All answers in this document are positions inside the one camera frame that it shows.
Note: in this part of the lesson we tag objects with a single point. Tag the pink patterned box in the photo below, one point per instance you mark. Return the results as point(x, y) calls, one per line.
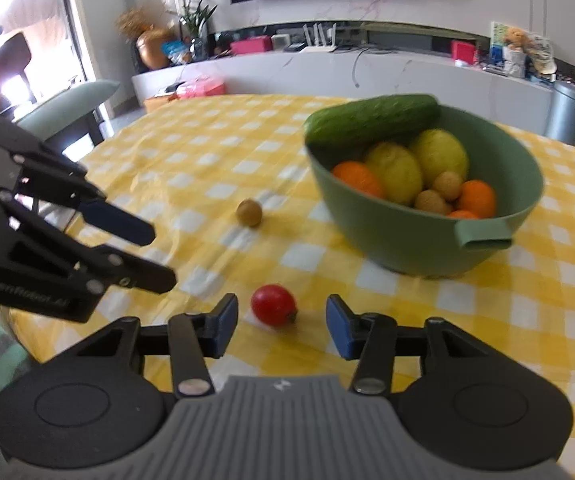
point(202, 87)

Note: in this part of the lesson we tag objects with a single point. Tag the grey trash bin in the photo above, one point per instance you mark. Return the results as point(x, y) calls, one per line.
point(567, 115)

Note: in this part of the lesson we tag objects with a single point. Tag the green potted plant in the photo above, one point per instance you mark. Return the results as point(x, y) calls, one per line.
point(197, 22)

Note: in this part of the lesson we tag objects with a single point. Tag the cardboard box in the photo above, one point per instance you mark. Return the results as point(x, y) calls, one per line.
point(160, 102)

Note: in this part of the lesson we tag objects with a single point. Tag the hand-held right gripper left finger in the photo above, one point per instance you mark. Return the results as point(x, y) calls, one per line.
point(225, 327)

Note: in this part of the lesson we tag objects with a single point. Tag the yellow checked tablecloth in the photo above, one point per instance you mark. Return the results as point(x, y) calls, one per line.
point(217, 160)

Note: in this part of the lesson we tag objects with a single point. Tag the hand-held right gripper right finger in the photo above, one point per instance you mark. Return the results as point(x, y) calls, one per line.
point(340, 327)

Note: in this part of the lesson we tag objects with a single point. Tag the green cucumber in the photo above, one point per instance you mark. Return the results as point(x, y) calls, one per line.
point(367, 117)

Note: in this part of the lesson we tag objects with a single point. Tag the white marble media console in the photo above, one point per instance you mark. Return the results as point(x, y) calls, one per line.
point(292, 75)

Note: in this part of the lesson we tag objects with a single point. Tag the blue packet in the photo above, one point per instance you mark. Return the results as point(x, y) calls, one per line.
point(176, 52)

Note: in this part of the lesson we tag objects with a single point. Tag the green colander bowl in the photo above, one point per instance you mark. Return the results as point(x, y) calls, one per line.
point(407, 240)

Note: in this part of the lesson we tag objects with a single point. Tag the copper vase with dried flowers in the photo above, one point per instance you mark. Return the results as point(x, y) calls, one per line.
point(153, 50)

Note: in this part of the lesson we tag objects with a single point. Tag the large orange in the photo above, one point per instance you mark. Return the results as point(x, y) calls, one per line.
point(357, 176)

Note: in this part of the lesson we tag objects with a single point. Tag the small brown round fruit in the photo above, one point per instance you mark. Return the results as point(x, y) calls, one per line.
point(250, 212)

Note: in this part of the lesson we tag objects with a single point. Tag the red box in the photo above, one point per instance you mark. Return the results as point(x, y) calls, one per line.
point(462, 52)

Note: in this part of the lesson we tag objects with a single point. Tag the brown teddy bear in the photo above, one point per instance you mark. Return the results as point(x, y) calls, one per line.
point(516, 50)

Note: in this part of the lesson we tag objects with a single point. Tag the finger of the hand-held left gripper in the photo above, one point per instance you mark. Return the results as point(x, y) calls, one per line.
point(117, 225)
point(142, 272)

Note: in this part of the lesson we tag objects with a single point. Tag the white router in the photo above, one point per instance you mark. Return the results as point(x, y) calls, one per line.
point(317, 42)

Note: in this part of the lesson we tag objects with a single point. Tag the tan longan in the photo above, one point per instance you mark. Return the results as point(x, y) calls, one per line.
point(430, 201)
point(448, 185)

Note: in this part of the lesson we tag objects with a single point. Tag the red cherry tomato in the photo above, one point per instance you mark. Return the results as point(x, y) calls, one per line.
point(274, 305)

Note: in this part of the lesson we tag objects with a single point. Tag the mint green chair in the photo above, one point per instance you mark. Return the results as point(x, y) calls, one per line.
point(67, 107)

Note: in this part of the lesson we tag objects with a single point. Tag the yellow lemon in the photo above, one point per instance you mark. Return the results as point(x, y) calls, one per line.
point(440, 155)
point(395, 172)

